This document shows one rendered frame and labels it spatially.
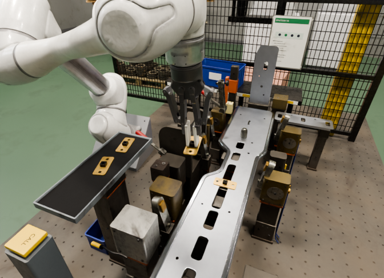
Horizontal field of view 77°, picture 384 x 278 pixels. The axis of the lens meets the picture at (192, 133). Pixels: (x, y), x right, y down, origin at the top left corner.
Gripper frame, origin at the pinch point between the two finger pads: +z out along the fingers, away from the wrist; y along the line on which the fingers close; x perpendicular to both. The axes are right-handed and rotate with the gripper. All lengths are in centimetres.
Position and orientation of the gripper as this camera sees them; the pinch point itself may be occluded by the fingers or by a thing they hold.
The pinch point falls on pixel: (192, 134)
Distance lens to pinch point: 67.7
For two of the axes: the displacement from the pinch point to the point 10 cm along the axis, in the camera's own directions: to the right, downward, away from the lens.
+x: 2.3, -5.7, 7.9
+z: 0.7, 8.2, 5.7
